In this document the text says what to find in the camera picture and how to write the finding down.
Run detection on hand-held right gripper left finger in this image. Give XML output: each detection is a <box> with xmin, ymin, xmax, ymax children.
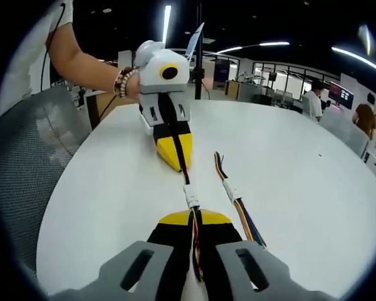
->
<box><xmin>62</xmin><ymin>210</ymin><xmax>195</xmax><ymax>301</ymax></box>

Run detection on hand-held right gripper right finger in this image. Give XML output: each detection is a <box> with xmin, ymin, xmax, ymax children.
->
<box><xmin>200</xmin><ymin>209</ymin><xmax>326</xmax><ymax>301</ymax></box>

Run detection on JST socket multicoloured wires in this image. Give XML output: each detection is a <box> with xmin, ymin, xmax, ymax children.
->
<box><xmin>230</xmin><ymin>187</ymin><xmax>268</xmax><ymax>251</ymax></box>
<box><xmin>185</xmin><ymin>196</ymin><xmax>206</xmax><ymax>285</ymax></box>

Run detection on person's left hand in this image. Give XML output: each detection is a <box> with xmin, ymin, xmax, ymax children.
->
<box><xmin>127</xmin><ymin>72</ymin><xmax>142</xmax><ymax>102</ymax></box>

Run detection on ceiling light strip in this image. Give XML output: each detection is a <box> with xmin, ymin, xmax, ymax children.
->
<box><xmin>217</xmin><ymin>41</ymin><xmax>291</xmax><ymax>55</ymax></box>
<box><xmin>162</xmin><ymin>4</ymin><xmax>172</xmax><ymax>44</ymax></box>
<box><xmin>331</xmin><ymin>46</ymin><xmax>376</xmax><ymax>80</ymax></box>

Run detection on wooden cabinet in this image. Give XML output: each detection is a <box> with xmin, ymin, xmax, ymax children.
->
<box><xmin>224</xmin><ymin>79</ymin><xmax>239</xmax><ymax>102</ymax></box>

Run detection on grey mesh office chair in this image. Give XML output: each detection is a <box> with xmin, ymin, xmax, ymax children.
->
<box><xmin>0</xmin><ymin>85</ymin><xmax>93</xmax><ymax>280</ymax></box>

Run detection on background display screen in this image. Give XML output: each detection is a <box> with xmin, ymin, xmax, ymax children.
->
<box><xmin>328</xmin><ymin>80</ymin><xmax>355</xmax><ymax>110</ymax></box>

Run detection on light grey chair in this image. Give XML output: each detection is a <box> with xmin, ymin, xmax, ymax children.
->
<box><xmin>318</xmin><ymin>108</ymin><xmax>370</xmax><ymax>158</ymax></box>

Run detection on pale beaded bracelet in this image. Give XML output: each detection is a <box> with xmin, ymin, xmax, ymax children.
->
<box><xmin>118</xmin><ymin>68</ymin><xmax>140</xmax><ymax>100</ymax></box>

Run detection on dark beaded bracelet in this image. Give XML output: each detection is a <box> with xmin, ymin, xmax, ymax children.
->
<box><xmin>113</xmin><ymin>66</ymin><xmax>133</xmax><ymax>95</ymax></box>

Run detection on thin black cable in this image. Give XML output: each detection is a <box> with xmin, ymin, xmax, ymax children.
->
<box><xmin>39</xmin><ymin>2</ymin><xmax>118</xmax><ymax>124</ymax></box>

